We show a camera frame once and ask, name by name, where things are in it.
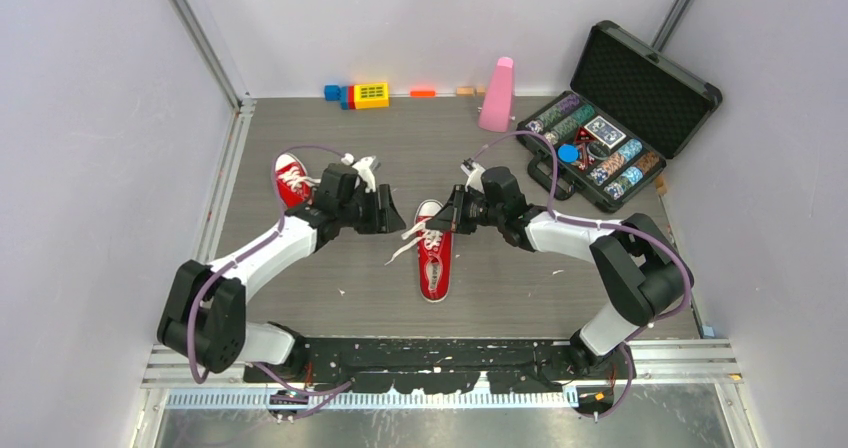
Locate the aluminium frame rail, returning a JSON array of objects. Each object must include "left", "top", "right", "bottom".
[{"left": 141, "top": 340, "right": 744, "bottom": 414}]

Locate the blue round dealer chip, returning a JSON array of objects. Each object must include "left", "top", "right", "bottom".
[{"left": 557, "top": 144, "right": 580, "bottom": 164}]

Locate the red toy block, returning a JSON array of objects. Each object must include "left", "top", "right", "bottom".
[{"left": 339, "top": 86, "right": 355, "bottom": 110}]

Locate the wooden block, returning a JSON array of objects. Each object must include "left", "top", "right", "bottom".
[{"left": 455, "top": 86, "right": 476, "bottom": 96}]

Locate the red canvas sneaker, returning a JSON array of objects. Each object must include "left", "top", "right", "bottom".
[
  {"left": 413, "top": 199, "right": 453, "bottom": 302},
  {"left": 274, "top": 152, "right": 313, "bottom": 208}
]

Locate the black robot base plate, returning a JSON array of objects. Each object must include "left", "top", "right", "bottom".
[{"left": 272, "top": 337, "right": 628, "bottom": 395}]

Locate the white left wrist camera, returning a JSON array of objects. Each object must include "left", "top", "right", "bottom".
[{"left": 340, "top": 153, "right": 380, "bottom": 193}]

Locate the orange flat block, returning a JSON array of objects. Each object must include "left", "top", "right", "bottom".
[{"left": 409, "top": 89, "right": 437, "bottom": 98}]

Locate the playing card deck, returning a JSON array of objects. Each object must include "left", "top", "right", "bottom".
[{"left": 583, "top": 115, "right": 628, "bottom": 152}]

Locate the yellow toy block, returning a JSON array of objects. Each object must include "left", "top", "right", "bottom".
[{"left": 353, "top": 82, "right": 390, "bottom": 110}]

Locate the white shoelace of sneaker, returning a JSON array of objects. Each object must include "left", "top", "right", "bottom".
[
  {"left": 385, "top": 216, "right": 452, "bottom": 265},
  {"left": 276, "top": 163, "right": 321, "bottom": 197}
]

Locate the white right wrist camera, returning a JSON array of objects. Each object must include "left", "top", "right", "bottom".
[{"left": 461, "top": 158, "right": 486, "bottom": 193}]

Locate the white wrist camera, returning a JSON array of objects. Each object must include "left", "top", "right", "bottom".
[
  {"left": 340, "top": 153, "right": 380, "bottom": 193},
  {"left": 461, "top": 158, "right": 486, "bottom": 193}
]

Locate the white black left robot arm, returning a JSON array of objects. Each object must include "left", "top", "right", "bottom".
[{"left": 156, "top": 156, "right": 406, "bottom": 382}]

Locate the blue toy cube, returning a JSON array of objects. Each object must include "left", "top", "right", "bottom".
[{"left": 323, "top": 84, "right": 342, "bottom": 102}]

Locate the pink metronome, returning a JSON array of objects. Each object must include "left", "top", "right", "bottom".
[{"left": 477, "top": 57, "right": 514, "bottom": 133}]

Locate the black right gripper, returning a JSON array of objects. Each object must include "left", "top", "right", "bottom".
[{"left": 427, "top": 185, "right": 505, "bottom": 235}]

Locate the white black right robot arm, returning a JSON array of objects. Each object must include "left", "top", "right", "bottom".
[{"left": 424, "top": 162, "right": 694, "bottom": 379}]

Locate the black poker chip case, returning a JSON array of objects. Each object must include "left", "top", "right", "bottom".
[{"left": 517, "top": 20, "right": 723, "bottom": 213}]

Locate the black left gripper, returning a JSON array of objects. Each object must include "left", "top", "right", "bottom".
[{"left": 338, "top": 185, "right": 405, "bottom": 235}]

